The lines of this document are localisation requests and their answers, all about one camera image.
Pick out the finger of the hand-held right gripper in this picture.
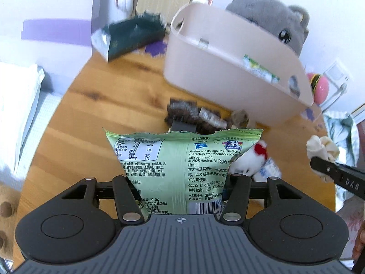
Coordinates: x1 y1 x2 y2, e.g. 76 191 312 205
310 156 365 201

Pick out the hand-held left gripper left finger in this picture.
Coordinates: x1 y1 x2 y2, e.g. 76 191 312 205
58 174 144 225

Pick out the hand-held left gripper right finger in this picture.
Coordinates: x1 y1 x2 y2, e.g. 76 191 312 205
221 173 307 224

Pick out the cream scrunchie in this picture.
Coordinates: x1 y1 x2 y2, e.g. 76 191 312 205
306 135 340 183

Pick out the green snack bag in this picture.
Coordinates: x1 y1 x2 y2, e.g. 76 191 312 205
103 128 264 216

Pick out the small taupe pouch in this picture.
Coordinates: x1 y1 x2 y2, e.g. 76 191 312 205
230 109 250 129

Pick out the beige plastic storage bin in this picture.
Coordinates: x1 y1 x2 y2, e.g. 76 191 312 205
163 2 315 128

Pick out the wooden desktop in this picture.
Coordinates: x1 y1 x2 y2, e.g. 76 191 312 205
13 46 337 271

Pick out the white plush toy red bow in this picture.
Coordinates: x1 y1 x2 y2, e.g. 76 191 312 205
229 140 283 182

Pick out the pale patterned cloth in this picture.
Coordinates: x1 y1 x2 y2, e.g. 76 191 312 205
325 111 365 212

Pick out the brown labelled snack packet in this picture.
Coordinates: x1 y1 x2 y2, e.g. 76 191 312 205
197 107 229 134

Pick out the pink round toy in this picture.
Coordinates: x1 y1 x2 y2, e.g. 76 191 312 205
306 73 330 105

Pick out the dark brown snack wrapper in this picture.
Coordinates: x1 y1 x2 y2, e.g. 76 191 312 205
165 98 199 133

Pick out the brown plush toy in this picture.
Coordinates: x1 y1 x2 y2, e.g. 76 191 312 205
0 184 23 259

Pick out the white pillow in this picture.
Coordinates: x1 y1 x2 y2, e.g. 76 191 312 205
0 63 46 190

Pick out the dark green packet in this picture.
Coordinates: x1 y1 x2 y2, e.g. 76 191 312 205
91 13 167 63

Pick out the grey plush toy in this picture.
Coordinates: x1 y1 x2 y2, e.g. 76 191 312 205
225 0 311 56

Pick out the white wall socket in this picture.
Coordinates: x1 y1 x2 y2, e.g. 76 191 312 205
322 59 351 107

